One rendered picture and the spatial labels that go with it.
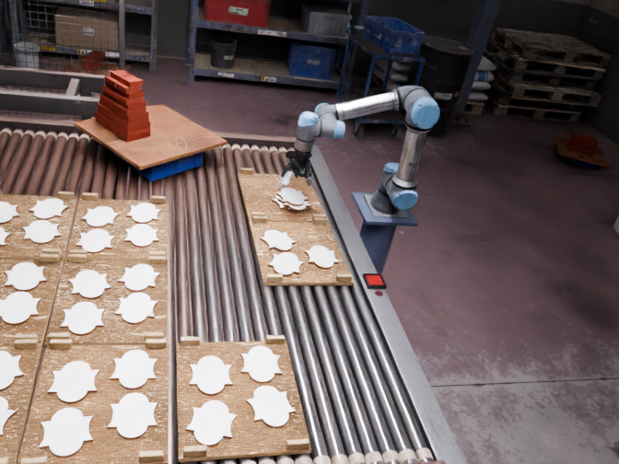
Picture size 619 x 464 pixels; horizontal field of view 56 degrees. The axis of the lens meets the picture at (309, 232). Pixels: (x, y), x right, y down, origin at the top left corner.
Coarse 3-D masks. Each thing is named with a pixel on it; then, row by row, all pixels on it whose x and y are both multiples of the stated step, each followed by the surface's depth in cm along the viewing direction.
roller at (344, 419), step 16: (304, 288) 215; (304, 304) 210; (320, 320) 202; (320, 336) 195; (320, 352) 190; (336, 384) 178; (336, 400) 173; (336, 416) 170; (352, 432) 164; (352, 448) 160
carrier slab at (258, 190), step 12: (240, 180) 271; (252, 180) 273; (264, 180) 275; (276, 180) 277; (300, 180) 281; (252, 192) 263; (264, 192) 265; (312, 192) 273; (252, 204) 255; (264, 204) 256; (276, 204) 258; (312, 204) 264; (276, 216) 250; (288, 216) 251; (300, 216) 253
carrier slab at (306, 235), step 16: (256, 224) 242; (272, 224) 244; (288, 224) 247; (304, 224) 249; (256, 240) 232; (304, 240) 238; (320, 240) 240; (256, 256) 226; (272, 256) 225; (304, 256) 229; (336, 256) 233; (272, 272) 217; (304, 272) 220; (320, 272) 222; (336, 272) 224
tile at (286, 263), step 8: (280, 256) 224; (288, 256) 225; (296, 256) 226; (272, 264) 219; (280, 264) 220; (288, 264) 221; (296, 264) 221; (280, 272) 216; (288, 272) 217; (296, 272) 218
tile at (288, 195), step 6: (276, 192) 258; (282, 192) 258; (288, 192) 259; (294, 192) 260; (300, 192) 261; (282, 198) 255; (288, 198) 255; (294, 198) 256; (300, 198) 257; (306, 198) 258; (294, 204) 252; (300, 204) 253
